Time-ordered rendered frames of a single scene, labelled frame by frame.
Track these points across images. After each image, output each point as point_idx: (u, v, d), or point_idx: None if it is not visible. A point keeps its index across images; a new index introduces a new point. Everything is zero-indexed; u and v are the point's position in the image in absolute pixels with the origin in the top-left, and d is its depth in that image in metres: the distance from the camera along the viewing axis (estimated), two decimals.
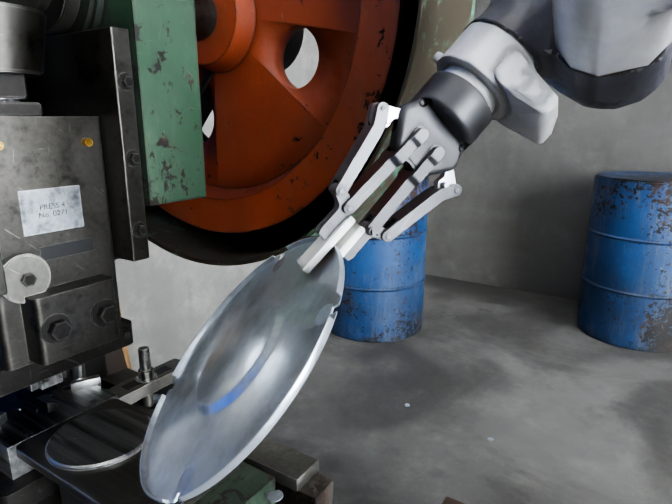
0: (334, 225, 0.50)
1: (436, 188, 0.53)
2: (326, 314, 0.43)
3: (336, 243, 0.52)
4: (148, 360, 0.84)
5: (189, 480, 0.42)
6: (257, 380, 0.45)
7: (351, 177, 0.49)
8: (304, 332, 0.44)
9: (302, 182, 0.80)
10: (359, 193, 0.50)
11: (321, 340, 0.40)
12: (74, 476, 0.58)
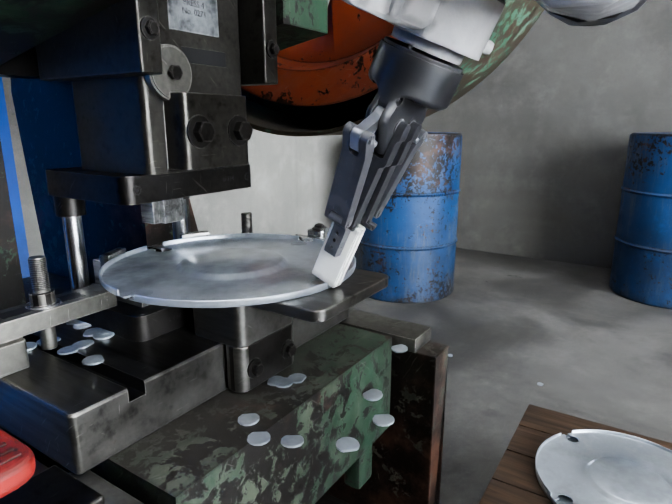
0: None
1: (361, 145, 0.43)
2: (323, 283, 0.54)
3: (343, 247, 0.51)
4: (251, 226, 0.80)
5: (146, 294, 0.50)
6: (241, 281, 0.54)
7: None
8: (298, 281, 0.54)
9: None
10: None
11: (312, 289, 0.51)
12: None
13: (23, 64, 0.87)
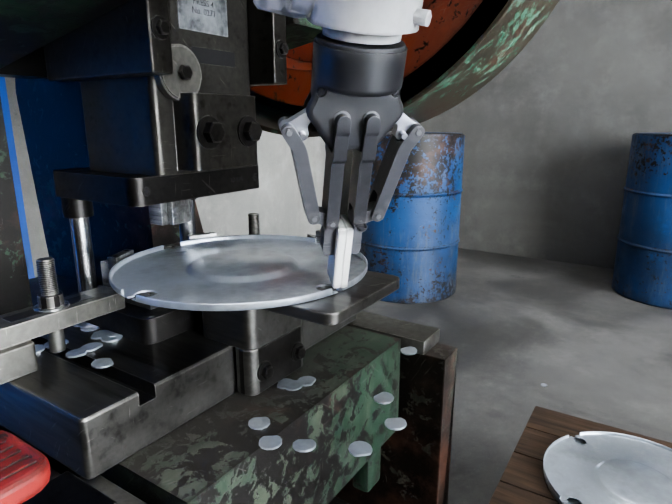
0: None
1: (301, 139, 0.44)
2: (178, 248, 0.68)
3: (341, 248, 0.51)
4: (258, 227, 0.80)
5: (310, 245, 0.70)
6: None
7: (375, 190, 0.50)
8: (196, 250, 0.68)
9: (296, 85, 0.91)
10: None
11: (194, 240, 0.71)
12: None
13: (28, 64, 0.87)
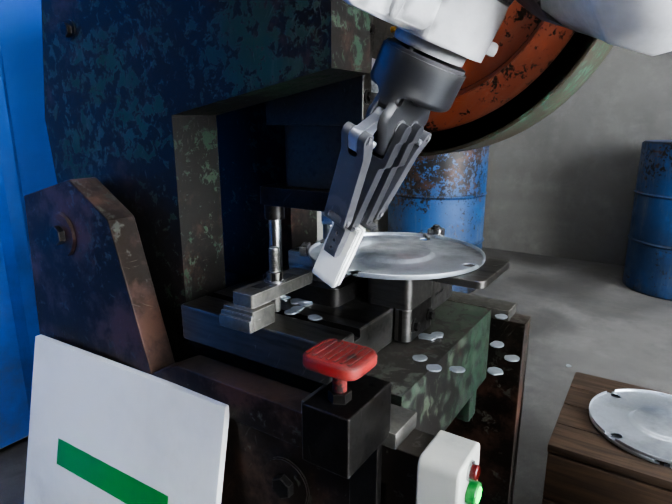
0: None
1: (360, 146, 0.43)
2: None
3: (343, 248, 0.51)
4: (378, 226, 1.05)
5: None
6: (354, 257, 0.84)
7: None
8: (356, 267, 0.78)
9: None
10: None
11: None
12: None
13: None
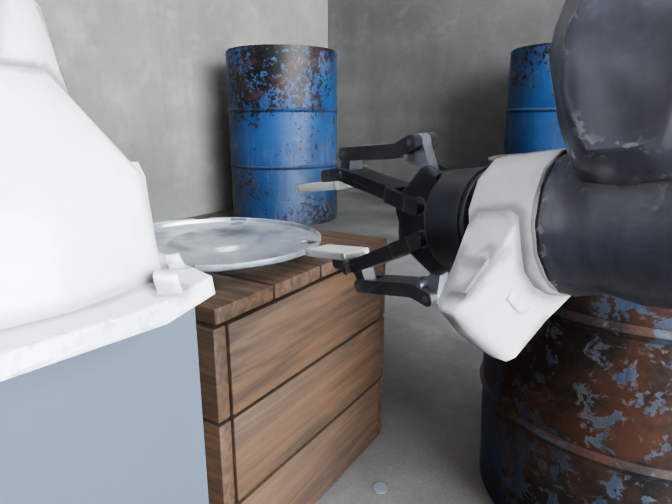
0: (331, 177, 0.49)
1: (422, 282, 0.42)
2: None
3: (343, 247, 0.51)
4: None
5: None
6: None
7: (353, 155, 0.44)
8: None
9: None
10: (352, 175, 0.45)
11: None
12: None
13: None
